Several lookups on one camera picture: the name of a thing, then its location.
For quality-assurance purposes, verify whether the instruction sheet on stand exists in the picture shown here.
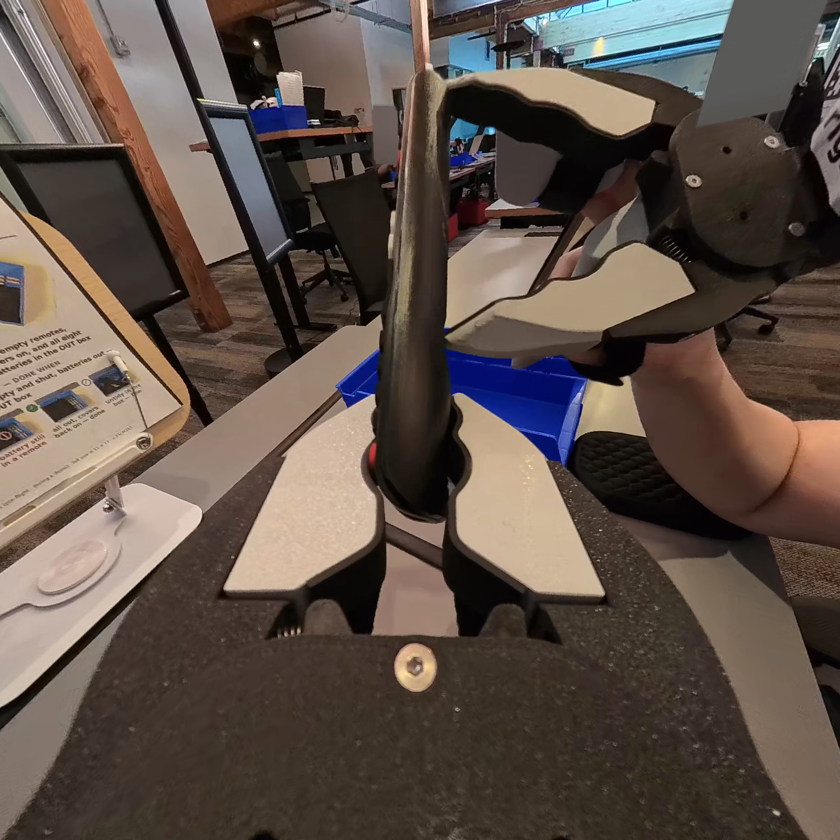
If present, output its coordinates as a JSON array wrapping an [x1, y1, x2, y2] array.
[[0, 197, 206, 712]]

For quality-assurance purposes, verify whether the black floor sign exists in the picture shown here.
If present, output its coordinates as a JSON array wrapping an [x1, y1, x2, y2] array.
[[0, 143, 215, 425]]

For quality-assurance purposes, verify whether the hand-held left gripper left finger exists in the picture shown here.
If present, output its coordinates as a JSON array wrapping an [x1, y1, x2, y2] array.
[[224, 401, 388, 637]]

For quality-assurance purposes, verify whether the wooden pillar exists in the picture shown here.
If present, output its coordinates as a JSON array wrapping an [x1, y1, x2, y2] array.
[[40, 0, 235, 333]]

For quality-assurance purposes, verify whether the black display panel stand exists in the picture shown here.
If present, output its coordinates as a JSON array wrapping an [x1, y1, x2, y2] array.
[[196, 100, 337, 378]]

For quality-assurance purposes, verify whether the wooden background desk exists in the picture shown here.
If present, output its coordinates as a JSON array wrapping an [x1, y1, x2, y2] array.
[[189, 125, 416, 160]]

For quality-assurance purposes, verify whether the person's right hand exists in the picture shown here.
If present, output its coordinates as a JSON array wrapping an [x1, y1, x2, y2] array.
[[549, 164, 649, 283]]

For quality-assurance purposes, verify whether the person's right forearm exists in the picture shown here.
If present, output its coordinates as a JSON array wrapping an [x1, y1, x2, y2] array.
[[637, 329, 840, 550]]

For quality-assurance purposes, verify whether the black remote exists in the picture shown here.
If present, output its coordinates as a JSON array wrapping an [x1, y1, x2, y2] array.
[[371, 69, 472, 522]]

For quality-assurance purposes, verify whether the black office chair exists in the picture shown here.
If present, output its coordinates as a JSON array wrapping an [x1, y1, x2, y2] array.
[[310, 171, 393, 324], [714, 294, 779, 354]]

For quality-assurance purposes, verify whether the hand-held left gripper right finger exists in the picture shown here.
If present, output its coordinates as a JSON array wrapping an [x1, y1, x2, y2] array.
[[444, 394, 607, 637]]

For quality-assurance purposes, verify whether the blue plastic bin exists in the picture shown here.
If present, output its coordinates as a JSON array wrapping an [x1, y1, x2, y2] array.
[[336, 347, 590, 466]]

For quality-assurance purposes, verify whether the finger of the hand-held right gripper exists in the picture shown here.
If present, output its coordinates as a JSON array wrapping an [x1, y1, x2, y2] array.
[[440, 67, 704, 212], [445, 242, 699, 371]]

